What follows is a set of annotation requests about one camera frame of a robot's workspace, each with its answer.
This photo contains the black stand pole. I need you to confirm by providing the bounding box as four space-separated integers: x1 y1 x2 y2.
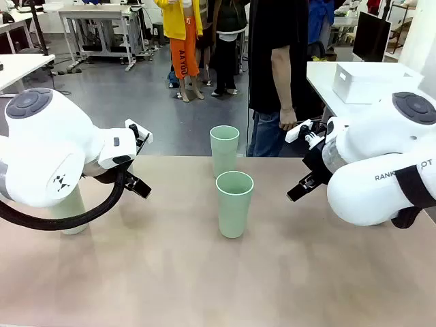
27 0 50 57

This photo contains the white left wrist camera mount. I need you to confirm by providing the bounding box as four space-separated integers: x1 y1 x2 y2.
124 119 153 158

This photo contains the white plastic basket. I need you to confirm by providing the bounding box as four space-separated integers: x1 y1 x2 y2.
332 63 425 105

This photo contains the black corrugated cable hose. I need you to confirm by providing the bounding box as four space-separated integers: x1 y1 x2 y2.
0 166 134 232

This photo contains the white side table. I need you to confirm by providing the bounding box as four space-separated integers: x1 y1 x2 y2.
305 61 436 137

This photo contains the white table with thin legs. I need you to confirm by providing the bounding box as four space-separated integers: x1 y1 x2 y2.
0 53 56 96

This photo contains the person in dark clothes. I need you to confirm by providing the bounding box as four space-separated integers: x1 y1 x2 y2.
203 0 249 97

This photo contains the person's left forearm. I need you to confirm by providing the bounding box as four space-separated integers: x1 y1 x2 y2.
273 67 296 112

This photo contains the pale green plastic cup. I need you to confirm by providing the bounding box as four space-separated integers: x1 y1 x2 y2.
215 170 255 239
209 125 240 178
61 183 89 236

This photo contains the grey metal-frame desk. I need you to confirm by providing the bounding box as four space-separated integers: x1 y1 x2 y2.
57 3 146 72

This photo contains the blue jacket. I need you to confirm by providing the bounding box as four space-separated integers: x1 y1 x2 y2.
308 0 333 47

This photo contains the black strap on right arm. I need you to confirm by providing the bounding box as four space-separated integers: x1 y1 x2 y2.
390 165 436 230

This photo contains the person's left hand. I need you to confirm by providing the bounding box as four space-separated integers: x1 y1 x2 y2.
279 107 298 131

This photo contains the person in yellow jacket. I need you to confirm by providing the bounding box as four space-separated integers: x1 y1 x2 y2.
153 0 205 103

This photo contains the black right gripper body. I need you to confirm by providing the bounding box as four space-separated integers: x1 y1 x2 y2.
302 136 333 186

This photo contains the person in black t-shirt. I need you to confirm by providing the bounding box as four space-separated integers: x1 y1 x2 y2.
247 0 324 158

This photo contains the black computer monitor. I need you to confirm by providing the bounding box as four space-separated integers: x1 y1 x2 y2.
352 11 392 63

